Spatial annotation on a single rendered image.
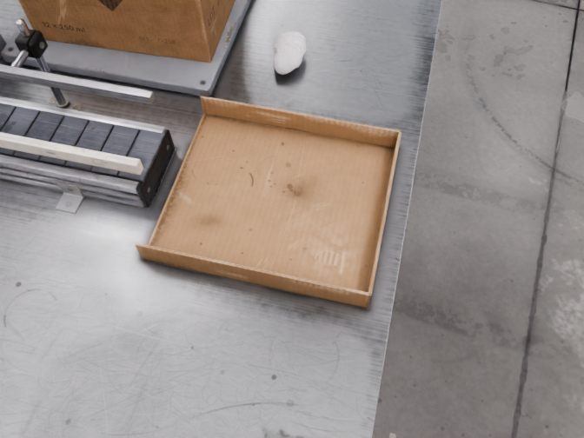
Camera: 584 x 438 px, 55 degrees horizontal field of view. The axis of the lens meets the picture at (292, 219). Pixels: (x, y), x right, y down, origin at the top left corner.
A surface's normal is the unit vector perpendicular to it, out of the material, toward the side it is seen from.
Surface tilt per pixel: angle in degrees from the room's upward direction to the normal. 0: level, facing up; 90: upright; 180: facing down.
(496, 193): 0
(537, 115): 0
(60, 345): 0
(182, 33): 90
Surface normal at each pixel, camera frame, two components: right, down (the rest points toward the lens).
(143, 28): -0.20, 0.84
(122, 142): -0.01, -0.52
